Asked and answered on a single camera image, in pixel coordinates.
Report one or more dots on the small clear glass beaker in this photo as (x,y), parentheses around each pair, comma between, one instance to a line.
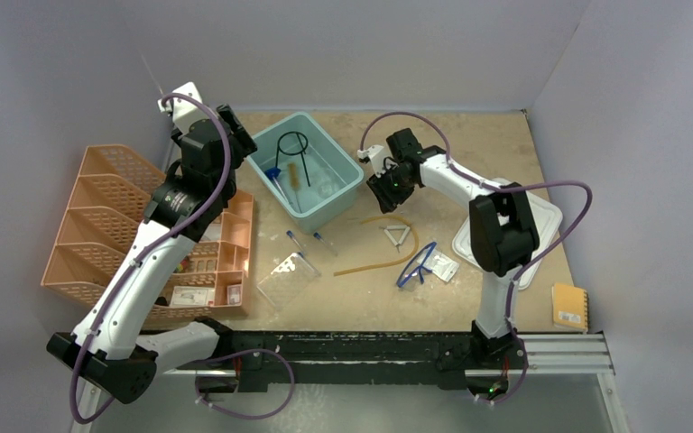
(327,188)

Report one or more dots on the yellow spiral notebook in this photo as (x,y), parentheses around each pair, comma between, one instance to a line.
(570,307)

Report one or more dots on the teal plastic bin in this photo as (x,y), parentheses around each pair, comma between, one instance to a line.
(299,138)

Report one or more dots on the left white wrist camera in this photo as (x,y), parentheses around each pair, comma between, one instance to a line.
(183,113)

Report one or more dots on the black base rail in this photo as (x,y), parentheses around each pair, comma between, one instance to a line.
(451,361)

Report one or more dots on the orange file organizer rack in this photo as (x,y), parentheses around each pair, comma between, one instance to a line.
(99,224)

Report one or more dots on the blue safety glasses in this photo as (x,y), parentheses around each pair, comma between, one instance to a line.
(415,270)

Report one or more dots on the white plastic bin lid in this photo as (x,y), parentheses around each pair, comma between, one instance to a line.
(503,230)

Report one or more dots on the white clay pipe triangle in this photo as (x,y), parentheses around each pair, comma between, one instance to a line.
(397,234)

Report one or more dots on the clear plastic box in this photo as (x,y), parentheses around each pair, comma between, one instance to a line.
(287,280)

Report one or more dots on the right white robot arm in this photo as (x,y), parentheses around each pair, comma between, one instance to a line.
(493,330)

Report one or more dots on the brown test tube brush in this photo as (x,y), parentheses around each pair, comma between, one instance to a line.
(294,180)

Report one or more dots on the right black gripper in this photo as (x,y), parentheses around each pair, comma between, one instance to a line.
(388,199)

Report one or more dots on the small clear plastic bag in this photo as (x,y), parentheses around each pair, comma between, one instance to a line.
(442,266)

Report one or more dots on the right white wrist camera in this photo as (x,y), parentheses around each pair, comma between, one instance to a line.
(374,157)

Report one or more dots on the right blue cap tube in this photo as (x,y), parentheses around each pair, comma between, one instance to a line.
(329,246)

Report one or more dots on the orange compartment tray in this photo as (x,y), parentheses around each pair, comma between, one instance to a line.
(222,265)

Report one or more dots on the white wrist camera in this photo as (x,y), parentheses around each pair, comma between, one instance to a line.
(183,113)
(374,157)

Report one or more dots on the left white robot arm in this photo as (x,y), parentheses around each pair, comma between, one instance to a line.
(106,347)

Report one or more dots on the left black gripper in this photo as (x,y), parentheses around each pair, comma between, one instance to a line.
(241,143)

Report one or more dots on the amber rubber tubing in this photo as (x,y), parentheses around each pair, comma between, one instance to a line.
(376,266)

